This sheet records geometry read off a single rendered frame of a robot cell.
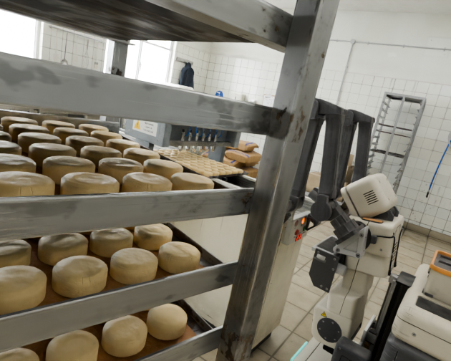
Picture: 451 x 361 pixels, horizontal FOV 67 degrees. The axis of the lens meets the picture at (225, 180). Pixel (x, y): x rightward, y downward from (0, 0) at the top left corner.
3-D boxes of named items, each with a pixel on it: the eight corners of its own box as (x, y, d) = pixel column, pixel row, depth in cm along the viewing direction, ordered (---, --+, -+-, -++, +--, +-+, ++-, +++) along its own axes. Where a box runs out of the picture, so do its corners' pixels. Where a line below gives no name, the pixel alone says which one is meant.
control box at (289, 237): (280, 243, 169) (288, 217, 166) (301, 233, 188) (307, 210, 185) (287, 246, 167) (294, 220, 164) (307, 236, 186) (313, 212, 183)
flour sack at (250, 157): (245, 165, 539) (247, 155, 535) (222, 158, 557) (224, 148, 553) (262, 162, 601) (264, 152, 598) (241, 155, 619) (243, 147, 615)
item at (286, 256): (158, 300, 219) (181, 167, 199) (194, 284, 247) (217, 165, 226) (247, 364, 181) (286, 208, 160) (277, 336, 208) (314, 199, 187)
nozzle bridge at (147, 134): (119, 163, 202) (127, 106, 195) (199, 160, 260) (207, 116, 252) (157, 179, 184) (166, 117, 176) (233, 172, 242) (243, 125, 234)
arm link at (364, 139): (374, 109, 150) (379, 110, 158) (343, 108, 158) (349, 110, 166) (361, 207, 156) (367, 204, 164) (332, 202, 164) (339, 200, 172)
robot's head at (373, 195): (401, 203, 140) (384, 170, 143) (391, 210, 124) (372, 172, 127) (369, 215, 149) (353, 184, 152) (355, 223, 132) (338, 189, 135)
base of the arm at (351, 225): (356, 233, 115) (366, 226, 125) (342, 213, 118) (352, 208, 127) (336, 246, 120) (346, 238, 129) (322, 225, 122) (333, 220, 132)
